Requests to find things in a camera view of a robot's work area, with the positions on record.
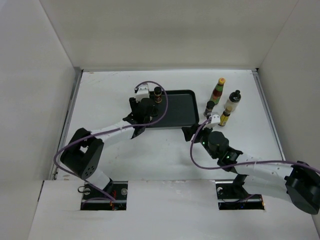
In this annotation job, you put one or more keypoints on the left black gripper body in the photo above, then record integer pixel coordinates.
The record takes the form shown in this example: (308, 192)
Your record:
(134, 104)

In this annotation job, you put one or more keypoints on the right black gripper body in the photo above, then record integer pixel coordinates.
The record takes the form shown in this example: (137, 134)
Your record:
(202, 136)

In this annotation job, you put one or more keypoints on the small brown spice jar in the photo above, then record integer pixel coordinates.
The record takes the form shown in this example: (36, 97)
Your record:
(157, 92)

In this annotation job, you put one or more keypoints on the small dark spice jar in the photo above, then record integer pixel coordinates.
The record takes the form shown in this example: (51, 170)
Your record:
(209, 108)

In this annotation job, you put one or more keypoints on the tall green sauce bottle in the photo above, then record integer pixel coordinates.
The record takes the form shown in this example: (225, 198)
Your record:
(218, 91)

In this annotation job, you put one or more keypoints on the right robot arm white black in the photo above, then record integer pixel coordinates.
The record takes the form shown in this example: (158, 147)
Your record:
(295, 182)

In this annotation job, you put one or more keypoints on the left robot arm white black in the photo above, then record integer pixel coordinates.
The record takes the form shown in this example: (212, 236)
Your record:
(84, 154)

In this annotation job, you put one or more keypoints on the black plastic tray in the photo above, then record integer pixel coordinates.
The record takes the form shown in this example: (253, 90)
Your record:
(182, 110)

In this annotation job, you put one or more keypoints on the small yellow-label bottle right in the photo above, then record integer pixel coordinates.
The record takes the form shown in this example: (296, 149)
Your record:
(225, 116)

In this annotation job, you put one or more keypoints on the white shaker black cap right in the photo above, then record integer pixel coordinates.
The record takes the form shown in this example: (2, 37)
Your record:
(233, 100)

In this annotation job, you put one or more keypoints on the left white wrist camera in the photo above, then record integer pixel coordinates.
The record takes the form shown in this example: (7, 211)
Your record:
(141, 92)

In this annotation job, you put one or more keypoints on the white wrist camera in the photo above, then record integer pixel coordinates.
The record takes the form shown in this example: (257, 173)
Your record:
(141, 92)
(213, 120)

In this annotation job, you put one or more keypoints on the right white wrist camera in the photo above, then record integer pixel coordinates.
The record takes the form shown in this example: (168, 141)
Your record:
(213, 120)

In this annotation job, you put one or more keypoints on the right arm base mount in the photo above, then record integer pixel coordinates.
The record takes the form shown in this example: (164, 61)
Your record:
(231, 196)

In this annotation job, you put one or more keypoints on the left aluminium table rail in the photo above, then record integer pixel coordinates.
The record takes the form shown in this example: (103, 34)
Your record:
(70, 107)

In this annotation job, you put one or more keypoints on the aluminium table rail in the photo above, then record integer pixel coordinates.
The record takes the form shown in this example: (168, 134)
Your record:
(257, 80)
(70, 107)

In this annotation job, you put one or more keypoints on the right aluminium table rail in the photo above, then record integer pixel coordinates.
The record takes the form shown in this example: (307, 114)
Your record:
(257, 80)

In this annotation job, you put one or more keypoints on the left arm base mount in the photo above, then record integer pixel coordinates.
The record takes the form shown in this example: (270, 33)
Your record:
(94, 200)

